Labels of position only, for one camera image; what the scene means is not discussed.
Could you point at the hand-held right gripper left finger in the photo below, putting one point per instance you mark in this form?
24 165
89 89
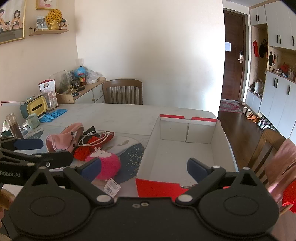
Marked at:
91 168

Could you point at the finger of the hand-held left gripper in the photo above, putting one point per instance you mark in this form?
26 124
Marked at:
57 159
27 144

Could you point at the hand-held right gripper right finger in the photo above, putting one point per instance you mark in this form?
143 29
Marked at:
196 169

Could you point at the red cloth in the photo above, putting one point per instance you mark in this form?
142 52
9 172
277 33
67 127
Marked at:
82 154

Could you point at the pink plush ball toy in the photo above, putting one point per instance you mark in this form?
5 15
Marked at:
108 164

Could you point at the pink fleece hat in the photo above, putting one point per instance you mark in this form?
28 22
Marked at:
67 136

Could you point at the red white cardboard box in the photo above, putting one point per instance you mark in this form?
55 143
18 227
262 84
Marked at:
175 148

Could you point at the black cloth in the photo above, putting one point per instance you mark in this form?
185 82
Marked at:
91 129

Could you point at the dark blue printed placemat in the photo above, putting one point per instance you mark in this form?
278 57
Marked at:
34 134
131 160

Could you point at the glass bottle brown contents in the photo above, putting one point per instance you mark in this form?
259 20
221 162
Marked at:
15 128

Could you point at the green mug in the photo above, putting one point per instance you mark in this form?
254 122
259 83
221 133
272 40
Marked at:
32 121

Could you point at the blue rubber glove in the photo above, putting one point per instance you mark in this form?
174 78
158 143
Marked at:
46 118
59 113

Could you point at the yellow green tissue box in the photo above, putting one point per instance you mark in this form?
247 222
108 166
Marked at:
35 106

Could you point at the white red paper tube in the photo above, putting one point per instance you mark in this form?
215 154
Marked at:
11 103

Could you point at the clear plastic cup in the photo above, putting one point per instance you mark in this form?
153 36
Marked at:
51 100

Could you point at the red white carton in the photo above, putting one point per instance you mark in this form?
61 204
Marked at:
47 88

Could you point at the red patterned rug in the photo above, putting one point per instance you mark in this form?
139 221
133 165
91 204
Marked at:
230 106

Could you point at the clear glass container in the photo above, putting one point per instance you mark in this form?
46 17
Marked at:
62 81

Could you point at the wooden chair with scarf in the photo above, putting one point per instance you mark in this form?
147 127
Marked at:
266 143

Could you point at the white wooden sideboard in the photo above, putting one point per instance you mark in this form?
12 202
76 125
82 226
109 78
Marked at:
97 92

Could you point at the row of shoes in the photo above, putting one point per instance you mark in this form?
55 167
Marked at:
253 117

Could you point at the jar with red label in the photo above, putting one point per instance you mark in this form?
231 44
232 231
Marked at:
83 81

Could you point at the pink fringed scarf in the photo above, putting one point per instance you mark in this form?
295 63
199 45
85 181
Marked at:
284 162

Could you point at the clear plastic bags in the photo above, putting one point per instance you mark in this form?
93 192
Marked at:
93 76

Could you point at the blue globe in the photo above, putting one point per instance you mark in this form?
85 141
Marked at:
80 70

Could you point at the red garment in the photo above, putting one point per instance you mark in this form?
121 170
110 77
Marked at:
290 194

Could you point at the brown wooden door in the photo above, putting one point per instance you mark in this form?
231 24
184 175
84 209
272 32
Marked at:
231 74

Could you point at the beige tote bag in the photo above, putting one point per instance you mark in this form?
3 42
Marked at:
259 87

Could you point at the tall white cabinet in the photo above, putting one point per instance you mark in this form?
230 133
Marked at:
277 102

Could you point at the silver door lock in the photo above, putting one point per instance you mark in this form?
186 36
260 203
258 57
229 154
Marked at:
241 56

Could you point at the small figurine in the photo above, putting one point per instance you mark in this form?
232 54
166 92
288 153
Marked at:
64 24

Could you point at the white paper note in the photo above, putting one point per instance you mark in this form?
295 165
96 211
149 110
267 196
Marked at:
228 46

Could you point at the golden flower ornament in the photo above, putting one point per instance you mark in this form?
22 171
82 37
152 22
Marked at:
53 17

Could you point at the red hanging ornament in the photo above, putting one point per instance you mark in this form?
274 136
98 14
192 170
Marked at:
255 48

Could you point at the black hanging bag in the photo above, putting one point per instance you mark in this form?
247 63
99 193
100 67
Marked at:
263 49

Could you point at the wooden wall shelf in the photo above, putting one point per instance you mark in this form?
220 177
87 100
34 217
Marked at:
48 32

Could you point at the small photo frame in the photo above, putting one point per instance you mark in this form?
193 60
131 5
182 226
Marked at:
41 23

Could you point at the framed family wall poster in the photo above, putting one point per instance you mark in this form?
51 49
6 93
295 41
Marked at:
11 20

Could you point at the small framed wall picture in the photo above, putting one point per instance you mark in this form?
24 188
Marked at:
46 4

